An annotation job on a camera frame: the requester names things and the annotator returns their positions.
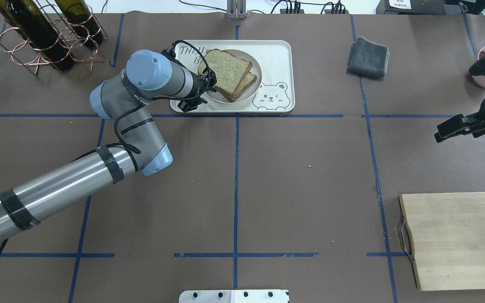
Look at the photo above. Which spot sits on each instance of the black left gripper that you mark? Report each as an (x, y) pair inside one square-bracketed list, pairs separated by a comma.
[(201, 88)]

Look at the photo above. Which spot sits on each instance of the bread slice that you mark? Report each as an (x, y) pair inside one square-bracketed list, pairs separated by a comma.
[(245, 83), (225, 73)]

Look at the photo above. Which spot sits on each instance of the white round plate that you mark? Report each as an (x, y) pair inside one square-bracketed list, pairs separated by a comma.
[(242, 78)]

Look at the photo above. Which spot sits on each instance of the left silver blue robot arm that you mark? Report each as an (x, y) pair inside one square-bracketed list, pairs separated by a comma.
[(147, 77)]

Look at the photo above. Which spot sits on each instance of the cream bear tray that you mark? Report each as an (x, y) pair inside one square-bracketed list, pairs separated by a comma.
[(270, 60)]

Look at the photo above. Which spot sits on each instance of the dark grey folded cloth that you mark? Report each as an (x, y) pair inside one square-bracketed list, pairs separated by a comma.
[(369, 59)]

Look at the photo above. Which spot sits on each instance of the wooden cutting board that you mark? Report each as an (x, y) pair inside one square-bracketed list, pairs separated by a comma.
[(446, 234)]

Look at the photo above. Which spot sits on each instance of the front green wine bottle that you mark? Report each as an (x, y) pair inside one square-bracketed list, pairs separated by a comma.
[(77, 12)]

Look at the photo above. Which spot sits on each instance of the green wine bottle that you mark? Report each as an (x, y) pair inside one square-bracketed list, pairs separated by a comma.
[(77, 12), (31, 25)]

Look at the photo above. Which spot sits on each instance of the middle green wine bottle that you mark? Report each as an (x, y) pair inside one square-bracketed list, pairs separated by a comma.
[(31, 25)]

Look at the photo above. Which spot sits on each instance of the aluminium frame post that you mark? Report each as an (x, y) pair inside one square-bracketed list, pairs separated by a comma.
[(237, 9)]

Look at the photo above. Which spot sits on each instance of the copper wire bottle rack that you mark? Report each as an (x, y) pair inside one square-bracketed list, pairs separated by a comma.
[(24, 55)]

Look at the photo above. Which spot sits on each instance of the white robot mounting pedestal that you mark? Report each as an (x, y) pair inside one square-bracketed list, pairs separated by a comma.
[(235, 296)]

